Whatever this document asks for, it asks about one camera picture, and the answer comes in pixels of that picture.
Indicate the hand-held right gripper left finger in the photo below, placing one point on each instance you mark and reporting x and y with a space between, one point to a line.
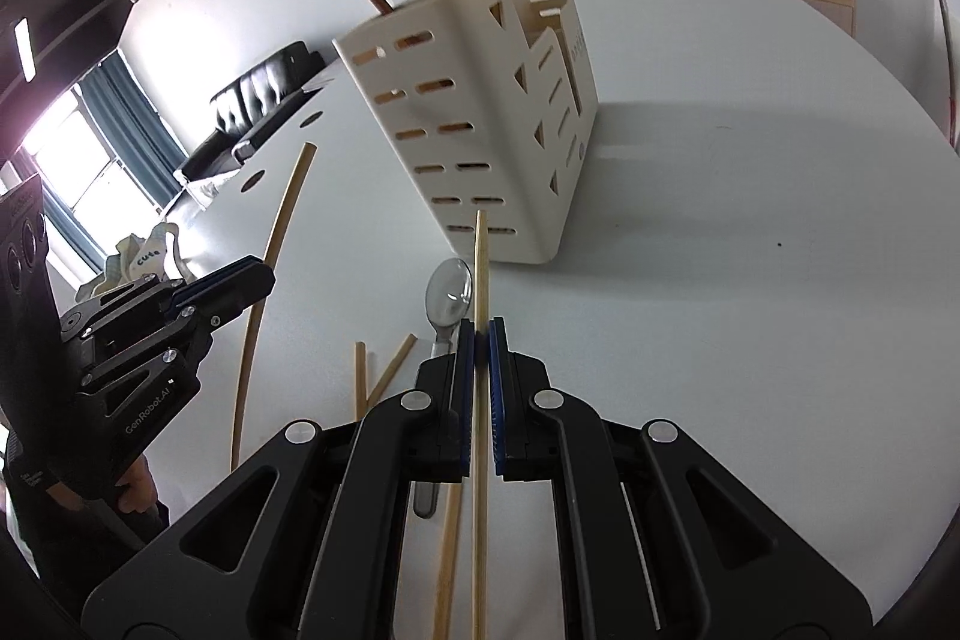
466 385

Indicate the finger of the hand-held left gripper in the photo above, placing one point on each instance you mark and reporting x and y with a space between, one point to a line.
240 301
225 274

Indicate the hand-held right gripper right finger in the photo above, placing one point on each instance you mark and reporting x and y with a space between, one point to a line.
497 385

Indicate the light wooden chopstick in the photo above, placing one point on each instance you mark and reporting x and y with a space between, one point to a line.
396 364
481 265
286 205
448 557
360 377

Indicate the metal spoon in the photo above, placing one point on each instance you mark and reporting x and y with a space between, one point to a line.
448 299

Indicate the cream slotted utensil holder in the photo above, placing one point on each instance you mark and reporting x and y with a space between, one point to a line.
487 108

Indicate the person's left hand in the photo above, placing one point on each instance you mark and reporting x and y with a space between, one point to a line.
139 497

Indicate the cream tote bag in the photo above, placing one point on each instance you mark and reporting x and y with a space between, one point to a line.
142 261

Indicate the window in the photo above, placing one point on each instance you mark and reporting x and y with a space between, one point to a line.
67 160

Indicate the blue-grey curtain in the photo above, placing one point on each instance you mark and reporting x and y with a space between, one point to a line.
127 123

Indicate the black leather sofa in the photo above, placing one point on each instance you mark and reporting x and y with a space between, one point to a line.
255 93

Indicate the ceiling light bar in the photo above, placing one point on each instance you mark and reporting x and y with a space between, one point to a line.
24 48

